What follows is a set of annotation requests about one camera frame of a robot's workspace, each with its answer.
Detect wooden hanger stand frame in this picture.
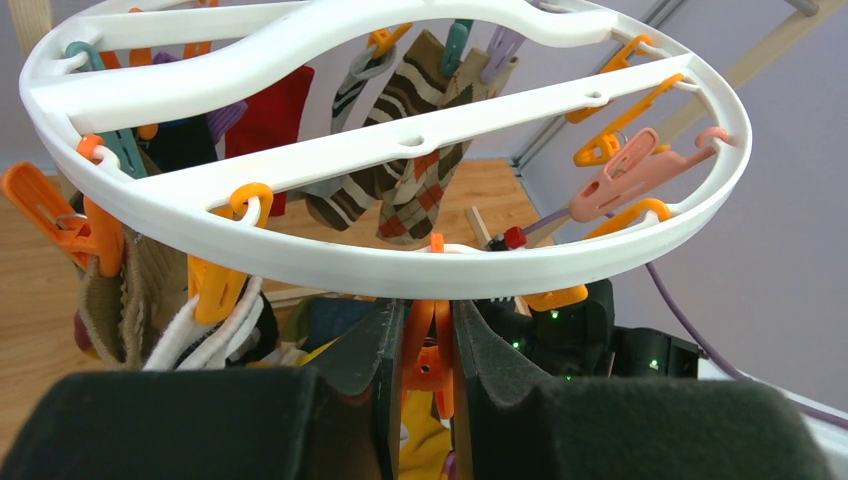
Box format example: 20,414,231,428
6,0,848,248

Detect mustard yellow sock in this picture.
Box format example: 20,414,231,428
398,391,452,480

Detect argyle brown hanging sock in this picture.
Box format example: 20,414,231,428
304,30,519,245

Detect red hanging sock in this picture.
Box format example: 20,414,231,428
223,64,317,219

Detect white round clip hanger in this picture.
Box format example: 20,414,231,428
19,1,752,300

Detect tan brown sock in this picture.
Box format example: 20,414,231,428
78,227,187,370

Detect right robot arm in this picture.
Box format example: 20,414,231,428
454,280,773,462

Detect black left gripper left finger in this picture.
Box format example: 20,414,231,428
1,300,404,479

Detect black white striped hanging sock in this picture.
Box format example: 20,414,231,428
291,46,397,200

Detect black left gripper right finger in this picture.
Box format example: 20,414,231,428
452,301,834,479

